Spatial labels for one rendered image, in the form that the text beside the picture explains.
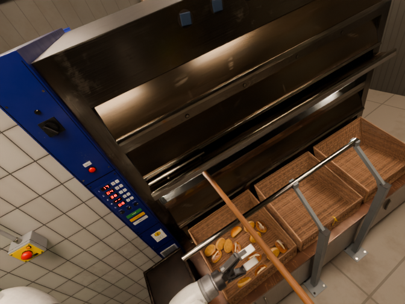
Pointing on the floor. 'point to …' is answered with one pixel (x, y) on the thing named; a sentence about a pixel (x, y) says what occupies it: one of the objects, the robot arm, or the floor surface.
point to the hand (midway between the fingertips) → (252, 254)
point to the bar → (315, 283)
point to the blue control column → (86, 153)
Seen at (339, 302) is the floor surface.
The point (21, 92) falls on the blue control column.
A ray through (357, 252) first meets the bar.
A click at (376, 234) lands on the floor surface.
